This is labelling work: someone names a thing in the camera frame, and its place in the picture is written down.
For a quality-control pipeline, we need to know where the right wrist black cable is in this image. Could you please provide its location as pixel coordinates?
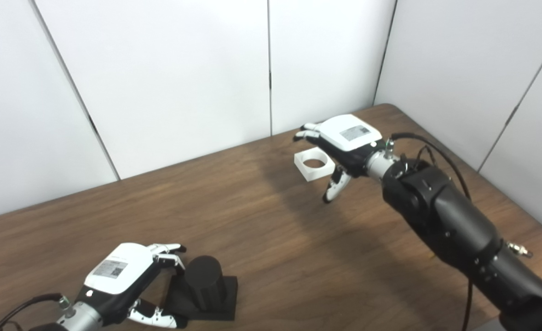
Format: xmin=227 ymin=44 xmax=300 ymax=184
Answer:
xmin=384 ymin=132 xmax=475 ymax=331

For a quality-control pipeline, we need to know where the black peg with square base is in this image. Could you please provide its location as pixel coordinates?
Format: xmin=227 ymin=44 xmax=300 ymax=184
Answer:
xmin=161 ymin=256 xmax=238 ymax=321

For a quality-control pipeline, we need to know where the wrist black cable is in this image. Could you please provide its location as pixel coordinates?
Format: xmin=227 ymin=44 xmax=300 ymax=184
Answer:
xmin=0 ymin=293 xmax=76 ymax=331
xmin=384 ymin=132 xmax=475 ymax=331

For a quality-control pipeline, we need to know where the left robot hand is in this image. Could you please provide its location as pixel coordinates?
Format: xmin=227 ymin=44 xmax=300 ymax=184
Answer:
xmin=75 ymin=243 xmax=188 ymax=330

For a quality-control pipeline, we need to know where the white square piece with hole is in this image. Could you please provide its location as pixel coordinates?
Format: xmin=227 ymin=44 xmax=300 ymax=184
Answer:
xmin=294 ymin=148 xmax=336 ymax=183

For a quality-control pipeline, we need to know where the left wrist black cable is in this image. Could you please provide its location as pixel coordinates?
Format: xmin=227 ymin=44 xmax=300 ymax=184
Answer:
xmin=0 ymin=293 xmax=76 ymax=331

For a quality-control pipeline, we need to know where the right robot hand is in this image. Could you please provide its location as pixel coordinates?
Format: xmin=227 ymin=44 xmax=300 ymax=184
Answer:
xmin=293 ymin=114 xmax=384 ymax=204

